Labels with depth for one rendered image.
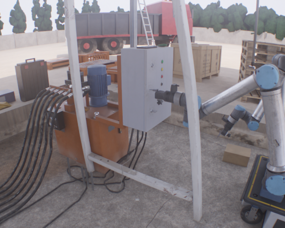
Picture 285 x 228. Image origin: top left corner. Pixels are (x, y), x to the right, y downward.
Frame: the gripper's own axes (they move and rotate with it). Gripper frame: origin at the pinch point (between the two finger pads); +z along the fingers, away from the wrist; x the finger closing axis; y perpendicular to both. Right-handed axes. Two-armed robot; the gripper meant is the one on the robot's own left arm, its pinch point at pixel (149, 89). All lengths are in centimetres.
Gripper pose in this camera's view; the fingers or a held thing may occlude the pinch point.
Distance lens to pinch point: 144.7
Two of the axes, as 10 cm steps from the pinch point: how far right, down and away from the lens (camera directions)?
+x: 5.6, -3.1, 7.7
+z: -8.3, -2.1, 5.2
